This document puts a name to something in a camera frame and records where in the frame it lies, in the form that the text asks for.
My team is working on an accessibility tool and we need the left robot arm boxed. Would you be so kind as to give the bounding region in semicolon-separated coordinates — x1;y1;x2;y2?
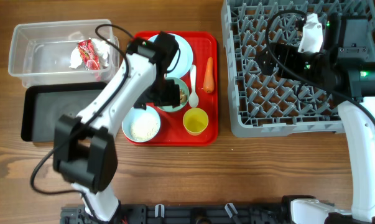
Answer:
53;32;180;223

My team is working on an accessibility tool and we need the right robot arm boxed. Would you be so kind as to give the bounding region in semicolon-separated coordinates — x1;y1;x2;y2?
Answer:
256;12;375;223

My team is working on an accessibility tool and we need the orange carrot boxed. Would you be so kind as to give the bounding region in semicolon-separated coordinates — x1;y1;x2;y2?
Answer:
203;57;215;93

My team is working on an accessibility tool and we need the red serving tray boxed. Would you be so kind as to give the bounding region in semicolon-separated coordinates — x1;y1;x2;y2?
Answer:
130;31;219;146

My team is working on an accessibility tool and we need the yellow plastic cup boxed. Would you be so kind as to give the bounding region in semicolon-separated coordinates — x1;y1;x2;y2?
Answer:
182;108;209;136

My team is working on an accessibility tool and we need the green bowl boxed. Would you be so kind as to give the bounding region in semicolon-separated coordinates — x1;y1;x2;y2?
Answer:
158;77;190;113

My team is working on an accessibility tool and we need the grey dishwasher rack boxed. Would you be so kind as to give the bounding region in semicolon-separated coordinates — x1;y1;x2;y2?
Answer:
221;0;375;138

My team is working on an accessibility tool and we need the white plastic spoon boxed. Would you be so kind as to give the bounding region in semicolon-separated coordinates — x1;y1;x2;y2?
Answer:
188;65;199;108

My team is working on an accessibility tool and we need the brown food scrap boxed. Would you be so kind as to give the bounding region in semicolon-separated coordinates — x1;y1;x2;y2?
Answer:
179;89;188;105

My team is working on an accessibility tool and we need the black tray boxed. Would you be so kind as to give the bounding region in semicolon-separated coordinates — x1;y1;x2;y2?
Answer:
21;82;106;142

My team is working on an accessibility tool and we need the red snack wrapper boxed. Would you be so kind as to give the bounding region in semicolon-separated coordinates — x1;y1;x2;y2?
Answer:
77;39;101;70

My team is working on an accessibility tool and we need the light blue plate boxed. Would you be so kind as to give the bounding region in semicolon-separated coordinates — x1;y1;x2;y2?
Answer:
166;33;193;78

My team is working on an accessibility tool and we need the white rice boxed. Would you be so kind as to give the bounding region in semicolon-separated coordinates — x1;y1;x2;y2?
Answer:
130;113;160;142

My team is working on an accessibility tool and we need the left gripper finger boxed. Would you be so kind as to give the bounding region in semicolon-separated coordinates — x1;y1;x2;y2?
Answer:
133;95;147;110
162;93;180;108

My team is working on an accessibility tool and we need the light blue bowl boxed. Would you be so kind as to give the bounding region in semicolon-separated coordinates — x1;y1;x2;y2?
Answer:
122;106;161;143

